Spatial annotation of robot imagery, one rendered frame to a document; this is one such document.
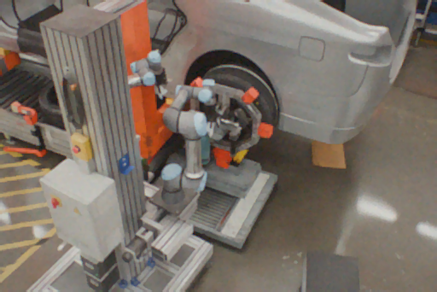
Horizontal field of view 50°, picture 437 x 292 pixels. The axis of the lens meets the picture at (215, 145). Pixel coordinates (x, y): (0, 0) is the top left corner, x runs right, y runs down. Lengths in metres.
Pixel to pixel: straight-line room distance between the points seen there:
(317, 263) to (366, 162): 1.60
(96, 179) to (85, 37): 0.80
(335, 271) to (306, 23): 1.61
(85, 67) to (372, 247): 2.65
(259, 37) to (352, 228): 1.73
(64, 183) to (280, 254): 1.84
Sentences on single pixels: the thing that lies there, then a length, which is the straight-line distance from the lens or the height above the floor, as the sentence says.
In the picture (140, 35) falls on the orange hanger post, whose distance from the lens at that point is 3.08.
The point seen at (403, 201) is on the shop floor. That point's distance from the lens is 4.34.
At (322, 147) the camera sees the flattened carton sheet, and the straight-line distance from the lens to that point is 4.64.
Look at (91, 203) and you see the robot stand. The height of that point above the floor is 1.22.
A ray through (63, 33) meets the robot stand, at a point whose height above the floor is 2.02.
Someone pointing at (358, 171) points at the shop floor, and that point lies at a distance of 4.48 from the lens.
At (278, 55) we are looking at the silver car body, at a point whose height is 1.36.
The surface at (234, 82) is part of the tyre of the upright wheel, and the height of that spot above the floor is 1.15.
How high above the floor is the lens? 2.94
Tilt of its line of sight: 40 degrees down
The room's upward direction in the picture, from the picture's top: 1 degrees clockwise
